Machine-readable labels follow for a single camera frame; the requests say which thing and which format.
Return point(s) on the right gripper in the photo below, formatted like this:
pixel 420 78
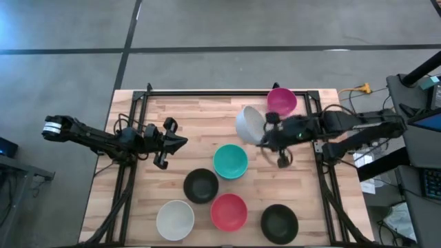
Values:
pixel 296 131

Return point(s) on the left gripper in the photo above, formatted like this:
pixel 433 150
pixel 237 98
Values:
pixel 162 143

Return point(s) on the white bowl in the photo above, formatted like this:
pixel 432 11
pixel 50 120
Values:
pixel 248 125
pixel 175 220

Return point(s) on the magenta bowl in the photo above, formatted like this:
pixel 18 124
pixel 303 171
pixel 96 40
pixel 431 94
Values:
pixel 280 100

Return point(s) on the teal bowl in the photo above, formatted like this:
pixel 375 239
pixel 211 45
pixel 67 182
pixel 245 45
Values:
pixel 230 161

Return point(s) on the black bowl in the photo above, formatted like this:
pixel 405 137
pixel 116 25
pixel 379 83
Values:
pixel 200 186
pixel 279 224

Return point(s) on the red bowl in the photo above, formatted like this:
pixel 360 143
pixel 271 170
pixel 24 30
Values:
pixel 228 212

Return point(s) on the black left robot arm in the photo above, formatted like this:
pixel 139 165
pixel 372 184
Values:
pixel 89 136

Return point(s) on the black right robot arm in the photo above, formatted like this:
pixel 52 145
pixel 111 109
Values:
pixel 358 120

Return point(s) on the black table clamp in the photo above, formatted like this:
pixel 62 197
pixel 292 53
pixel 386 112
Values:
pixel 149 87
pixel 275 86

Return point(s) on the white paper sheet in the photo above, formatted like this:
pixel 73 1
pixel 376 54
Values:
pixel 368 187
pixel 365 160

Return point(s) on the black angular desk object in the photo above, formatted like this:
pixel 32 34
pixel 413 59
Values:
pixel 410 110

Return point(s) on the white plastic bag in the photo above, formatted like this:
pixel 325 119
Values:
pixel 399 220

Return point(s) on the black side table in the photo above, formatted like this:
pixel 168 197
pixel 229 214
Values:
pixel 20 168

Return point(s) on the blue screen monitor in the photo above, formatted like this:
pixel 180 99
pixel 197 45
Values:
pixel 429 123

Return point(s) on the black desk pole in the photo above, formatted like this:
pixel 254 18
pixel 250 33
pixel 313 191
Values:
pixel 422 70

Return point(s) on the black device blue light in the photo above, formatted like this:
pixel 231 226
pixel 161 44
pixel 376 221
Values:
pixel 8 148

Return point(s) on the teal box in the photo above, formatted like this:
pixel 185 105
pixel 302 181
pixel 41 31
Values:
pixel 430 82

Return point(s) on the backlit keyboard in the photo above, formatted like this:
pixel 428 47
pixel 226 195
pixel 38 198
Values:
pixel 432 184

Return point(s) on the silver metal bracket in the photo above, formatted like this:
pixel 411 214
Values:
pixel 318 148

